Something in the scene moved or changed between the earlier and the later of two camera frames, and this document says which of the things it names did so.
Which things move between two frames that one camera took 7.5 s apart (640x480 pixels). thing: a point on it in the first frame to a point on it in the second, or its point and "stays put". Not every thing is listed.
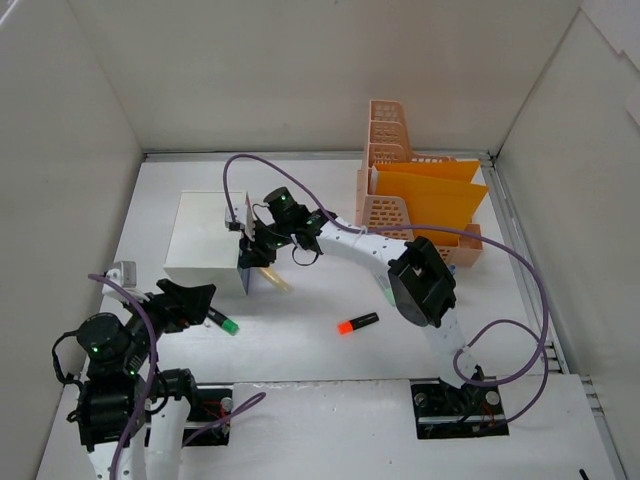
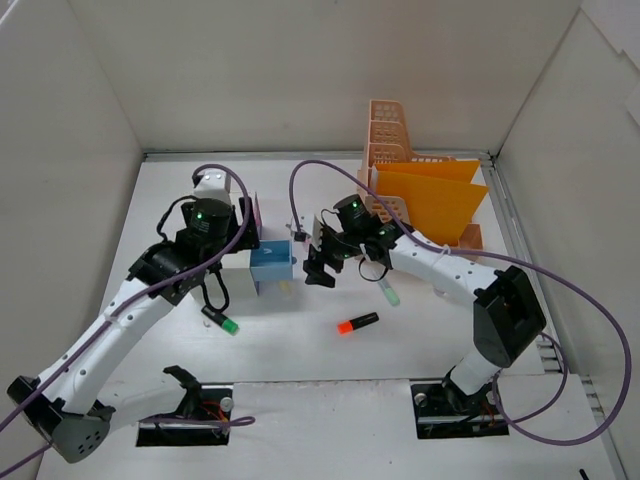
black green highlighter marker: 229,325 stays put
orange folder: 438,195 stays put
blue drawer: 244,274 to 272,261
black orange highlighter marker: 348,326 stays put
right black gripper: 258,245 to 319,250
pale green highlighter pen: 388,291 stays put
